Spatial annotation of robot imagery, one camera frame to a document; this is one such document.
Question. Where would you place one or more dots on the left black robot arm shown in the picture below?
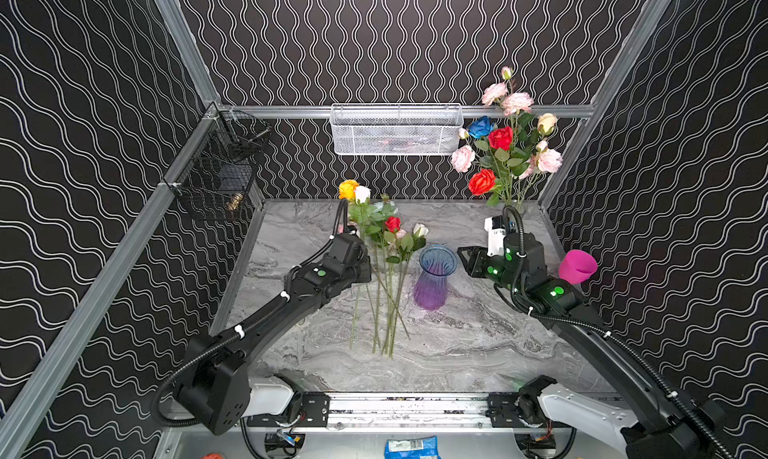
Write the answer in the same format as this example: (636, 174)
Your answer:
(212, 386)

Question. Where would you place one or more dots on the pink double flower stem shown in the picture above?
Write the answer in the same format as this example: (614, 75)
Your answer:
(463, 158)

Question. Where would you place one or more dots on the cream rose flower stem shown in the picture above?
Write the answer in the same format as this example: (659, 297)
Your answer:
(546, 124)

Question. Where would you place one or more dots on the white wire mesh basket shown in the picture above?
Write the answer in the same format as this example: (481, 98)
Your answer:
(395, 129)

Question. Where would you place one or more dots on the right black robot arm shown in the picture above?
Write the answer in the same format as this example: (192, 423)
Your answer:
(658, 420)

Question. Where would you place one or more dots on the blue snack packet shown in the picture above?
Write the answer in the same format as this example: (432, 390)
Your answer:
(416, 448)

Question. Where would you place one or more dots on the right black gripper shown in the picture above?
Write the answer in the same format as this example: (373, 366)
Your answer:
(475, 261)

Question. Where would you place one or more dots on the orange yellow rose stem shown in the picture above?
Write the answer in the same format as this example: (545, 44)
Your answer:
(349, 190)

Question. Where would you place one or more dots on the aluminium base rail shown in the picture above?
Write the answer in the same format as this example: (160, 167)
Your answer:
(445, 412)

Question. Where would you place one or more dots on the pale pink flower stem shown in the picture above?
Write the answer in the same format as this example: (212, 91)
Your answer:
(543, 162)

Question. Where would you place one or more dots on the blue rose flower stem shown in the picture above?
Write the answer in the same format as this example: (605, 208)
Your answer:
(480, 128)

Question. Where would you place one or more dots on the black wire basket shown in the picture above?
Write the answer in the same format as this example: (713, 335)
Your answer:
(216, 185)

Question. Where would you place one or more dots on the magenta plastic goblet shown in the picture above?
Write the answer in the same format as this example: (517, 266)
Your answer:
(577, 266)

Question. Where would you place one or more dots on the frosted clear glass vase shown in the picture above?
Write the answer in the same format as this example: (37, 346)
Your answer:
(520, 206)

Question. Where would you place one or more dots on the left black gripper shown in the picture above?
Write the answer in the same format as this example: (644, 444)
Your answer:
(360, 259)

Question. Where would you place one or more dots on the red rose stem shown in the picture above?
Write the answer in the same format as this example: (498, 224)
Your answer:
(500, 141)
(484, 183)

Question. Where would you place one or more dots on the red roses bunch stem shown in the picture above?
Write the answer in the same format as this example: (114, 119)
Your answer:
(391, 248)

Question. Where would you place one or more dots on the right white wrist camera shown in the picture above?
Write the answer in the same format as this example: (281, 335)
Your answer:
(497, 228)

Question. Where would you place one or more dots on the pink peony flower stem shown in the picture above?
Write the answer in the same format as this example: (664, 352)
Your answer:
(503, 96)

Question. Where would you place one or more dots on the purple blue glass vase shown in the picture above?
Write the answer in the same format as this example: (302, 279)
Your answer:
(437, 263)

